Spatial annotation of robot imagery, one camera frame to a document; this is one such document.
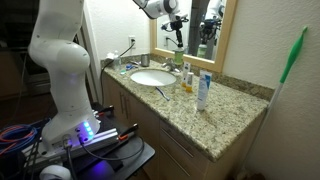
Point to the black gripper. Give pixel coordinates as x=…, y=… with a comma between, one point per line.
x=178, y=26

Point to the green soap pump bottle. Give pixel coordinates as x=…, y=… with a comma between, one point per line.
x=179, y=57

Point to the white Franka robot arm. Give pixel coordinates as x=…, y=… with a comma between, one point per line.
x=66, y=66

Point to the chrome faucet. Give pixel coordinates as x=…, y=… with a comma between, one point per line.
x=170, y=66

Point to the metal cup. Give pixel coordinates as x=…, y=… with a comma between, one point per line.
x=145, y=60

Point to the small white tube yellow cap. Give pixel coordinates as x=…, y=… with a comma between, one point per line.
x=189, y=82

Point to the white oval sink basin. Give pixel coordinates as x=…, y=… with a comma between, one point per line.
x=153, y=77

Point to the wood framed mirror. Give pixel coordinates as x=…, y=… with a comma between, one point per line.
x=226, y=36

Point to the large white blue tube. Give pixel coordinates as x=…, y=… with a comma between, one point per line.
x=203, y=90

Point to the blue toothbrush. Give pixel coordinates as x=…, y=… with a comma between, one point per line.
x=163, y=94

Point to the blue razor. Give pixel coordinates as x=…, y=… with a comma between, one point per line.
x=129, y=66

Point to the green contact lens case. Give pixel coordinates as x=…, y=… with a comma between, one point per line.
x=123, y=71

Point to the clear plastic water bottle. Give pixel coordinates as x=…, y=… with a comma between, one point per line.
x=117, y=62

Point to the beige vanity cabinet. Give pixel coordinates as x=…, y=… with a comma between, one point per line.
x=143, y=116

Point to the orange black clamp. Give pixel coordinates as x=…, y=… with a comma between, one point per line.
x=106, y=110
x=128, y=131

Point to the black robot cart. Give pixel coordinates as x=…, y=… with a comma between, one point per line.
x=133, y=153

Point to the white round object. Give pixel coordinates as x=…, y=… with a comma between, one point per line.
x=55, y=172

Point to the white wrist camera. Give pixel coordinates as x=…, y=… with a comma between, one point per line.
x=180, y=16

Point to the white wall outlet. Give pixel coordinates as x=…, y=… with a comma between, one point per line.
x=132, y=42

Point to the white door frame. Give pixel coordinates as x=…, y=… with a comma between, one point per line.
x=90, y=43

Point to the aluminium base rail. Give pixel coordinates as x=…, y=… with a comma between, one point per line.
x=100, y=138

